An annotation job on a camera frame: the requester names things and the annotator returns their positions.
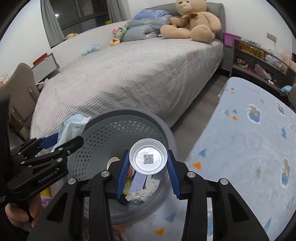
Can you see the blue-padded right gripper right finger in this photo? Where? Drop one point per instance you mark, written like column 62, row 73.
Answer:
column 232, row 217

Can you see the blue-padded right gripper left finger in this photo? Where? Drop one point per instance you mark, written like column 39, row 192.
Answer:
column 63, row 217

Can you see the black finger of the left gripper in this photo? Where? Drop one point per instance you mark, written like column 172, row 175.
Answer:
column 67, row 148

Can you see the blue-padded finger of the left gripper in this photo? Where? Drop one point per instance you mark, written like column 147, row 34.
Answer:
column 49, row 142

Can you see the light blue wet-wipes packet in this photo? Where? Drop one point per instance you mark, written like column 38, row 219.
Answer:
column 71, row 128

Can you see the red white paper cup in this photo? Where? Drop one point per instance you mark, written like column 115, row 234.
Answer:
column 112, row 160

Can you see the white round plastic lid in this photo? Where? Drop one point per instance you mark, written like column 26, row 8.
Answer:
column 148, row 156

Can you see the grey perforated trash basket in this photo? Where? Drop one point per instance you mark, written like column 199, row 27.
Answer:
column 107, row 136

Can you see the person's left hand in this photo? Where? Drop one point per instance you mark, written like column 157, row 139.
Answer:
column 18, row 217

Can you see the small black object in basket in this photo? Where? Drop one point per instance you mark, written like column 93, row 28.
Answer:
column 122, row 199

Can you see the beige office chair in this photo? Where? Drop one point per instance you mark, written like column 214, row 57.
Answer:
column 23, row 94

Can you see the lavender barcode box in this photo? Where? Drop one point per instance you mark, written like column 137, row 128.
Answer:
column 138, row 182

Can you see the white green snack wrapper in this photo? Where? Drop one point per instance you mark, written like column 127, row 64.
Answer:
column 151, row 184

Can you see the small light blue plush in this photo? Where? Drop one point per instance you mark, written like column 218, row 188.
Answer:
column 91, row 49

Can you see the grey window curtain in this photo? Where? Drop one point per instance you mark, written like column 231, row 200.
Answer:
column 52, row 28

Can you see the yellow plush on windowsill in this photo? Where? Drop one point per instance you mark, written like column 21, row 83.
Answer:
column 71, row 35

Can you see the small green yellow doll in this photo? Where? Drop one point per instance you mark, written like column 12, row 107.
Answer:
column 118, row 34

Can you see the bed with grey checked cover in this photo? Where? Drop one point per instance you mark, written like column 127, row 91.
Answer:
column 162, row 76

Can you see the grey round chair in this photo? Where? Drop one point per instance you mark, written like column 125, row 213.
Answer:
column 292, row 97

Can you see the light blue folded quilt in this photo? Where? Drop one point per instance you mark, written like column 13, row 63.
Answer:
column 145, row 28

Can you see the pink plastic bag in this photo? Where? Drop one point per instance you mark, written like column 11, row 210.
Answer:
column 261, row 72

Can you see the grey nightstand drawers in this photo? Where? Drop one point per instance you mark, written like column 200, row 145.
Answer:
column 227, row 61

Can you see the grey low shelf unit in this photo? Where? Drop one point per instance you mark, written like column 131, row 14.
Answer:
column 243, row 66

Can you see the blue patterned pillow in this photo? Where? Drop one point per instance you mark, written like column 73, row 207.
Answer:
column 150, row 14

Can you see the gold foil packages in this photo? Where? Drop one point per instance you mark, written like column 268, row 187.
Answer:
column 252, row 50

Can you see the purple storage box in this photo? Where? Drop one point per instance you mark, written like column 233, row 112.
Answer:
column 229, row 38

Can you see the large tan teddy bear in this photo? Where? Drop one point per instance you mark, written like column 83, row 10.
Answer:
column 195, row 22

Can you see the wall power socket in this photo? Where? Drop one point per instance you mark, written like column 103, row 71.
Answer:
column 271, row 37

